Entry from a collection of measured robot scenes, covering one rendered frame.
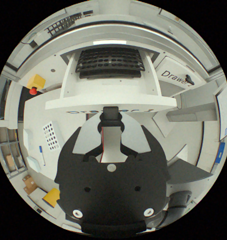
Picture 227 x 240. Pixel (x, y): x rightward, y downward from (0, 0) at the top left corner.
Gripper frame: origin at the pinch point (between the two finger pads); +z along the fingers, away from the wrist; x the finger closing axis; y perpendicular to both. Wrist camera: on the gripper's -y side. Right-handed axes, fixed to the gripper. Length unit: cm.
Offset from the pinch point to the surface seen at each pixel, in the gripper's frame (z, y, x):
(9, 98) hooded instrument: 9, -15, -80
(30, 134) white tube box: 5, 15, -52
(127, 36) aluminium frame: 6.7, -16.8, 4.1
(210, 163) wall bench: -72, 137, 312
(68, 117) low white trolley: 13.0, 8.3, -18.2
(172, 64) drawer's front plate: 9.1, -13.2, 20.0
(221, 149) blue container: -64, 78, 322
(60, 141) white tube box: 5.4, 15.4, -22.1
